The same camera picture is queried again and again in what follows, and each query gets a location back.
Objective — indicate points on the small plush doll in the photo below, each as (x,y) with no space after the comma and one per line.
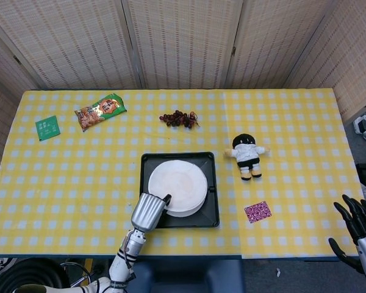
(246,152)

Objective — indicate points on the dark red grape bunch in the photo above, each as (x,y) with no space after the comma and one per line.
(177,119)

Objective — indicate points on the black square plastic tray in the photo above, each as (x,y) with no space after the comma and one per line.
(212,210)

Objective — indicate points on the yellow white checked tablecloth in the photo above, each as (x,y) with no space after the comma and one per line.
(292,128)

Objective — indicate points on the dark blue chair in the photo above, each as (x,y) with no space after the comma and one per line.
(186,276)

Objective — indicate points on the purple patterned square packet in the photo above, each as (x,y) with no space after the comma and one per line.
(258,212)

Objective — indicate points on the orange green snack bag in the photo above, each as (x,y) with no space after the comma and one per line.
(99,112)

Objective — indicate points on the white paper scrap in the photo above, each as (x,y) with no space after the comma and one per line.
(278,272)

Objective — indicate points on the white power adapter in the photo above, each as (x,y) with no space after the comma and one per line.
(361,124)

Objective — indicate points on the woven folding screen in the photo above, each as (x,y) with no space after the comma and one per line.
(183,42)

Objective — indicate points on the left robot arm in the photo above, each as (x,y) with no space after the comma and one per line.
(131,247)

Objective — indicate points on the green square packet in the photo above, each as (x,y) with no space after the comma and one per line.
(48,128)

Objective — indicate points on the black round base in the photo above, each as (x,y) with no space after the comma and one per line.
(33,273)

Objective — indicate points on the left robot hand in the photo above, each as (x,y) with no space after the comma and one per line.
(148,212)

